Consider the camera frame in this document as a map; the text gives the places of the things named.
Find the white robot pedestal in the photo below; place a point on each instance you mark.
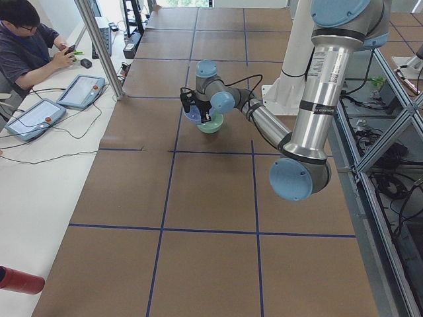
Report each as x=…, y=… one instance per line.
x=282, y=98

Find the near teach pendant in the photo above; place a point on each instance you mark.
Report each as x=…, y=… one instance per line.
x=36, y=120

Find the blue bowl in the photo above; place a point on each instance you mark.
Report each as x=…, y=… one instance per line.
x=194, y=116

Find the aluminium frame post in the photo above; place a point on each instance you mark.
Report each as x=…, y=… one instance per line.
x=89, y=20

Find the black computer mouse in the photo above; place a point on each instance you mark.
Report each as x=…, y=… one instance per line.
x=87, y=64

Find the green bowl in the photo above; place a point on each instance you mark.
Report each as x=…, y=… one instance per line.
x=214, y=125

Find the seated person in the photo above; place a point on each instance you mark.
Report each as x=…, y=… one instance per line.
x=30, y=51

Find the black smartphone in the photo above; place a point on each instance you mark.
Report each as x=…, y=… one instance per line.
x=70, y=50

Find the red cylinder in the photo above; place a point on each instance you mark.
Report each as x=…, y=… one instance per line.
x=21, y=282

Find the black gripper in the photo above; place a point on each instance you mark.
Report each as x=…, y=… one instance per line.
x=202, y=105

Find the far teach pendant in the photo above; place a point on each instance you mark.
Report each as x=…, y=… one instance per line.
x=81, y=92

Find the teach pendant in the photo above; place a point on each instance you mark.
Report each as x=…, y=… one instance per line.
x=81, y=92
x=36, y=120

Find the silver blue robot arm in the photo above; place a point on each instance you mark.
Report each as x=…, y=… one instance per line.
x=340, y=28

